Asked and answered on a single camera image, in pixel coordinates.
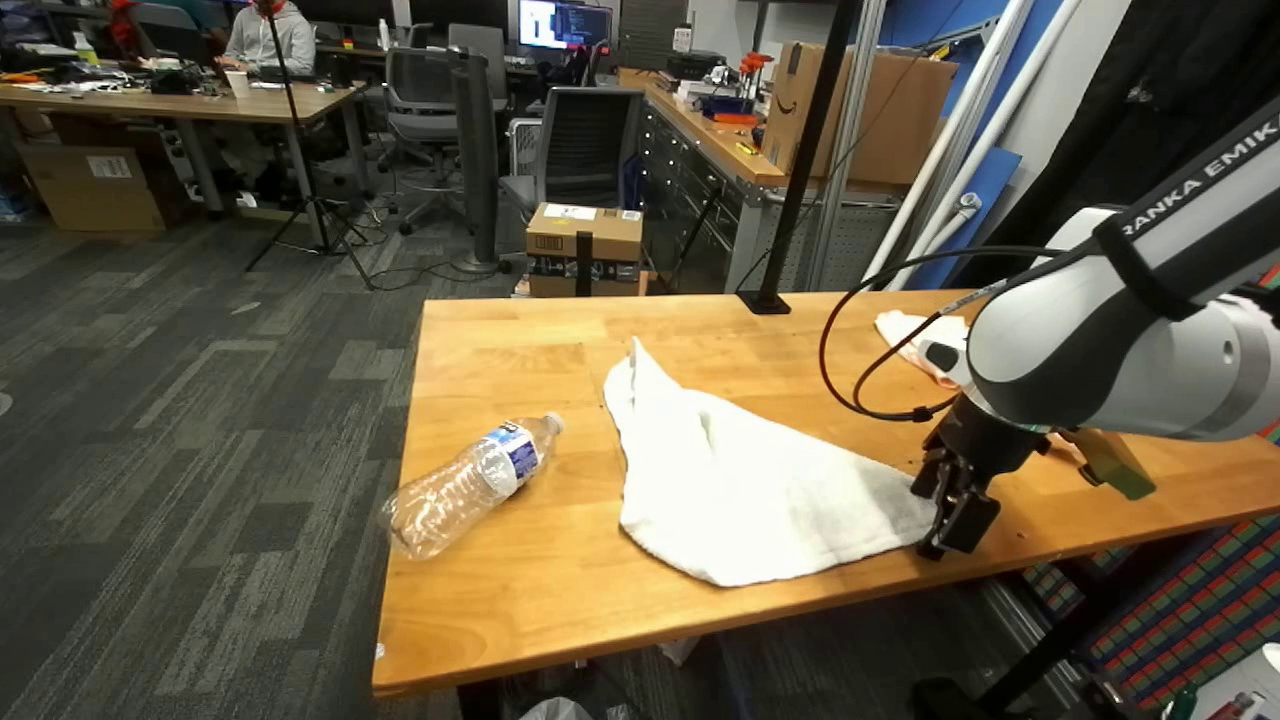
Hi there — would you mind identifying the multicoloured woven cloth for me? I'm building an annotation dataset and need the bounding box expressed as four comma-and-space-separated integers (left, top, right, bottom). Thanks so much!
1022, 266, 1280, 717

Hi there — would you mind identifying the black tripod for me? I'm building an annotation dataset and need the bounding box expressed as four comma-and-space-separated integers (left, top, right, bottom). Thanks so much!
243, 0, 379, 293

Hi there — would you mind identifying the seated person white shirt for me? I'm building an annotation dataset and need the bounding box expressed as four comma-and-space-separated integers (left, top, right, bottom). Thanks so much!
210, 0, 319, 82

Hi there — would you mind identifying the wooden office desk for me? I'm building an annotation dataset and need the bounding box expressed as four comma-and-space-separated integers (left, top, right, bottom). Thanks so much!
0, 78, 370, 221

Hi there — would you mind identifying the clear plastic water bottle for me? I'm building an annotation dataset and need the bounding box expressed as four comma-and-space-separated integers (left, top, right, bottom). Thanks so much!
379, 408, 567, 563

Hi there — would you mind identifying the grey office chair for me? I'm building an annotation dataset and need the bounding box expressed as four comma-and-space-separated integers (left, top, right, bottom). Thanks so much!
379, 43, 501, 231

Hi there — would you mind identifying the black curtain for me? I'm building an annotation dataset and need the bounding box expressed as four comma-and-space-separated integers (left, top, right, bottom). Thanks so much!
956, 0, 1280, 293

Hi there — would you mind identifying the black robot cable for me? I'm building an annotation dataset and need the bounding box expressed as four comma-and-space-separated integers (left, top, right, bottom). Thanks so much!
811, 241, 1071, 427

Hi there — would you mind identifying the grey drawer cabinet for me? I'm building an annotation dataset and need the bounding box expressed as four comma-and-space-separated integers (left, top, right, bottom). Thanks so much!
634, 89, 792, 300

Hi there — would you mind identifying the blue board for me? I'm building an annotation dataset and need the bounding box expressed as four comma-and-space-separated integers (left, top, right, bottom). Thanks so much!
876, 0, 1071, 293

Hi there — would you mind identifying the large cardboard box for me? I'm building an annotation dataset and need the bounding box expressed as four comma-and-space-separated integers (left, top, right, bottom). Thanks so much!
761, 39, 963, 194

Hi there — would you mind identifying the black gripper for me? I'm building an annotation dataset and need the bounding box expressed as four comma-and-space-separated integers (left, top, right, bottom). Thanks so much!
908, 397, 1055, 563

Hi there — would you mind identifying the pink crumpled shirt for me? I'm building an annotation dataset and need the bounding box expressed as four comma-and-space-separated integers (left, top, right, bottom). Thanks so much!
871, 305, 980, 390

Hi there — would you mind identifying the cardboard box with label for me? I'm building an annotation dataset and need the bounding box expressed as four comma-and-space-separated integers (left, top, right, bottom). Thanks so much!
14, 136, 173, 243

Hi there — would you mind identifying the white terry towel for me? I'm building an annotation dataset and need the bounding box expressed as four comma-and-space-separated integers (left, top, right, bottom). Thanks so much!
600, 333, 945, 592

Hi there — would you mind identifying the dark monitor screen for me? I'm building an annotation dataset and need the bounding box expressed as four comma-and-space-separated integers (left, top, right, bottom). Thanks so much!
536, 83, 647, 211

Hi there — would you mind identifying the lit computer monitor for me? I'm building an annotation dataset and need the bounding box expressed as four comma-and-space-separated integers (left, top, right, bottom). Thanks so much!
516, 0, 619, 55

